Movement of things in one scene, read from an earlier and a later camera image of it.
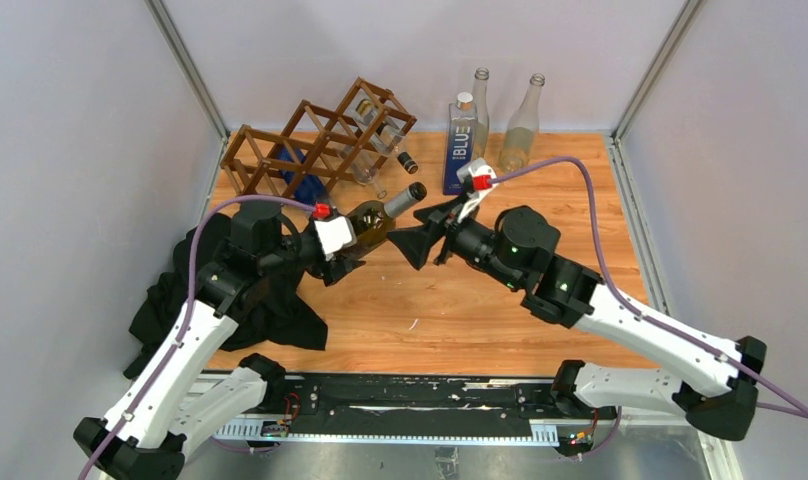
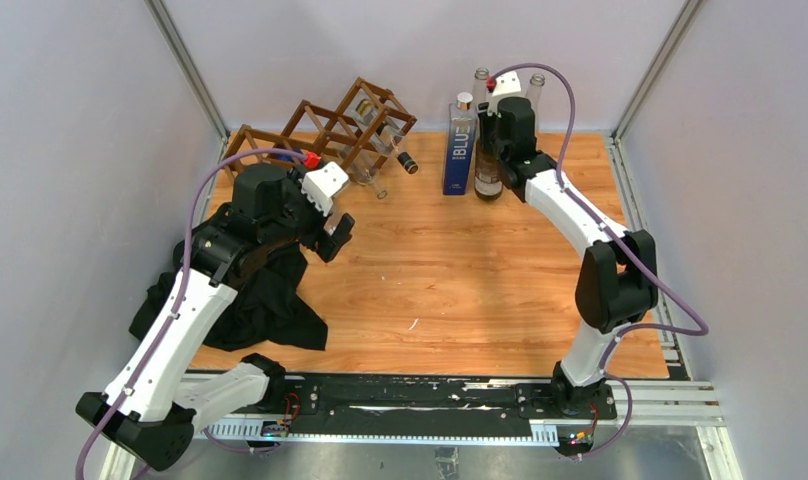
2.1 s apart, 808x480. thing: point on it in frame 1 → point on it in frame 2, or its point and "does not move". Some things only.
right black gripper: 414,242 → 486,121
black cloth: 282,319 does not move
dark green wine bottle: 373,221 → 488,172
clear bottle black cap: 386,130 does not move
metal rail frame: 382,404 does not move
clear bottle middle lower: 361,169 does not move
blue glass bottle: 461,142 does not move
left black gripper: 333,273 → 326,244
